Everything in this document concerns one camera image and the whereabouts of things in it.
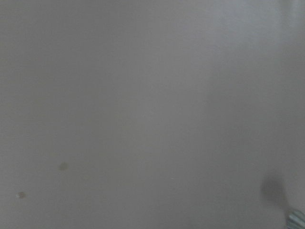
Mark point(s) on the steel jigger measuring cup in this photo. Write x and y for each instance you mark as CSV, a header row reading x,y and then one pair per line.
x,y
295,220

